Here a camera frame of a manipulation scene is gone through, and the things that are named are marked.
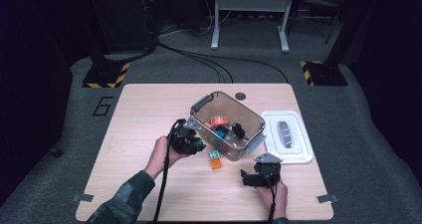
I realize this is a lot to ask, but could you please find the white lid with grey handle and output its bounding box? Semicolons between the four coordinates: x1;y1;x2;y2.
260;110;315;165

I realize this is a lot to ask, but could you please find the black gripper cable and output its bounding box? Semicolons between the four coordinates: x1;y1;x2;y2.
259;168;278;223
152;118;183;223

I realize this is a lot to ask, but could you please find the salmon toy block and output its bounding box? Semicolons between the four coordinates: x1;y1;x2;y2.
210;115;230;127

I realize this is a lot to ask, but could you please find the black equipment cabinet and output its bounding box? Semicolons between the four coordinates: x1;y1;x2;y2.
89;0;157;53

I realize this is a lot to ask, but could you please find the black stand with striped base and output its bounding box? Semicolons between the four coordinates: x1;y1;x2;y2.
300;0;352;87
82;34;131;89

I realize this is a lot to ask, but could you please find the white toy car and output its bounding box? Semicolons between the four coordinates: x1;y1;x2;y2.
230;122;247;140

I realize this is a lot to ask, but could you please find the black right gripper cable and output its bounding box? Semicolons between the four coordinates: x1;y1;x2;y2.
259;168;278;223

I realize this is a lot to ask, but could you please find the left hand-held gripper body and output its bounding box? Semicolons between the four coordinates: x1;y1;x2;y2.
168;116;202;156

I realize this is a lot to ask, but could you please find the person's left hand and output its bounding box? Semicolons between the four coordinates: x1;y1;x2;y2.
143;134;190;180

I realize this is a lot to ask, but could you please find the green toy block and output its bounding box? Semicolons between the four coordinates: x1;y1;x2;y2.
192;137;207;151

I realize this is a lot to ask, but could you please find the white metal desk frame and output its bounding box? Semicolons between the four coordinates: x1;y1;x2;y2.
210;0;298;54

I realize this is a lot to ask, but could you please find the person's right hand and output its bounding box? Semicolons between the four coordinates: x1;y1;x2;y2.
258;179;289;219

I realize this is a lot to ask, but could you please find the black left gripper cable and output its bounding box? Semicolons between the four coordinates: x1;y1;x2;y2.
152;118;183;223

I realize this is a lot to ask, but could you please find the blue toy block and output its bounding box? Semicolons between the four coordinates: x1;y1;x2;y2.
215;126;230;139

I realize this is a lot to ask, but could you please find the transparent brown storage box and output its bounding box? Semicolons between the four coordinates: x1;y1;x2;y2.
189;90;268;162

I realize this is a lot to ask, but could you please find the black floor cable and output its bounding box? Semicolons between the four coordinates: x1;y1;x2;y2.
158;42;234;85
158;42;290;85

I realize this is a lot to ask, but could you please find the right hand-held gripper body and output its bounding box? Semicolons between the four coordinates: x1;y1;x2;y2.
253;152;283;189

